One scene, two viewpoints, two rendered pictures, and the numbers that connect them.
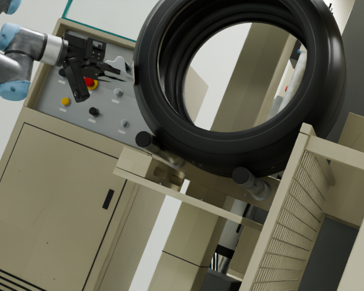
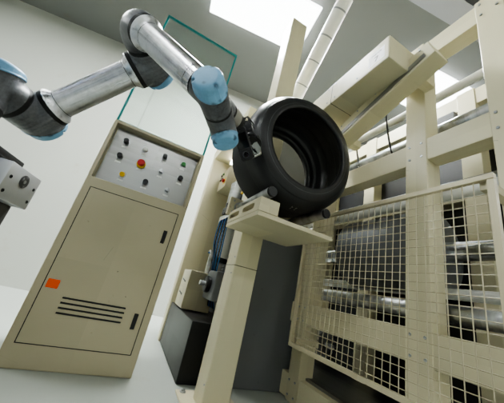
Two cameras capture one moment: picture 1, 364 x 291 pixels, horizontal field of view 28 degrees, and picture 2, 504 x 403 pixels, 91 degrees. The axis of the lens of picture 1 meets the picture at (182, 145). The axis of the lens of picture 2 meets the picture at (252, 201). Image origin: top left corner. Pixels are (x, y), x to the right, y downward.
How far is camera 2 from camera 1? 147 cm
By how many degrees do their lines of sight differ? 41
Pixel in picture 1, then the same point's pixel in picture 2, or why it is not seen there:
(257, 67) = not seen: hidden behind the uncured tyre
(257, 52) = not seen: hidden behind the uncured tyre
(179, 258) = (246, 268)
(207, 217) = (257, 241)
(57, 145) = (121, 203)
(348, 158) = not seen: outside the picture
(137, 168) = (272, 210)
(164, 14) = (273, 115)
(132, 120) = (171, 188)
